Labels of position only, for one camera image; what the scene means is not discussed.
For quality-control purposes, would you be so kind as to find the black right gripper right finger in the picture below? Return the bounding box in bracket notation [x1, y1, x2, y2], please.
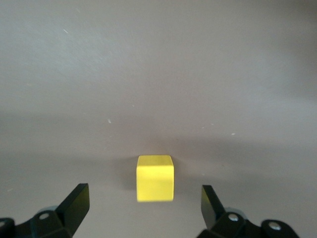
[197, 184, 263, 238]

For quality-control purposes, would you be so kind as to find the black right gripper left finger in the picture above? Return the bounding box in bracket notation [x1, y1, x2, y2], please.
[14, 182, 90, 238]

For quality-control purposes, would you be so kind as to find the yellow cube block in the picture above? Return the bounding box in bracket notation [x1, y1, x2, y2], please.
[136, 155, 175, 203]

